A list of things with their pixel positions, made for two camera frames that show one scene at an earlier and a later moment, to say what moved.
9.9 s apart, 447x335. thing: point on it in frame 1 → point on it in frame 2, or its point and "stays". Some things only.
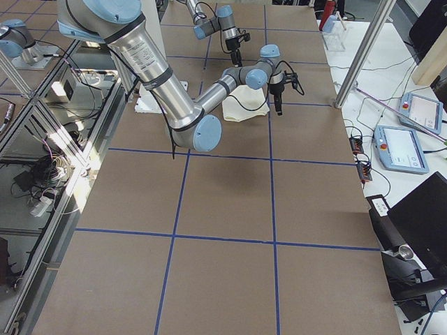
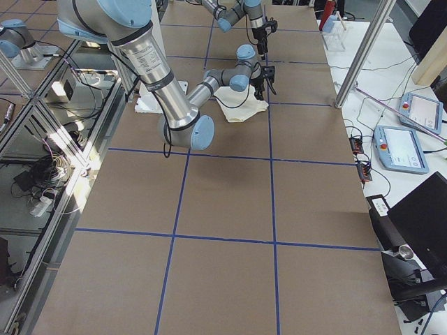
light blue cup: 330,24 stays
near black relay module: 364,172 stays
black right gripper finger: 278,102 → 260,94
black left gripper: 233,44 → 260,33
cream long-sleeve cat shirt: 250,98 stays
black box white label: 389,236 stays
